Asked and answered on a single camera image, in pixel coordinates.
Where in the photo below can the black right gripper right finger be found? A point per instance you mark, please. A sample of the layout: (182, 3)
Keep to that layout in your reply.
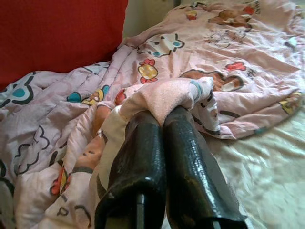
(190, 171)

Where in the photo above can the pink cartoon print quilt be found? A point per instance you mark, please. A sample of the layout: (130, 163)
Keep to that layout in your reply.
(190, 59)

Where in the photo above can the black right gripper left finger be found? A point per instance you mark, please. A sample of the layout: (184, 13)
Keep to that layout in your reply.
(138, 167)

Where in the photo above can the bed with beige floral sheet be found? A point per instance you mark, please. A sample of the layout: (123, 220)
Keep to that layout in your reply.
(274, 179)

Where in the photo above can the large red cushion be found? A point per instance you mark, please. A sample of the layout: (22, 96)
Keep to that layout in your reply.
(59, 35)

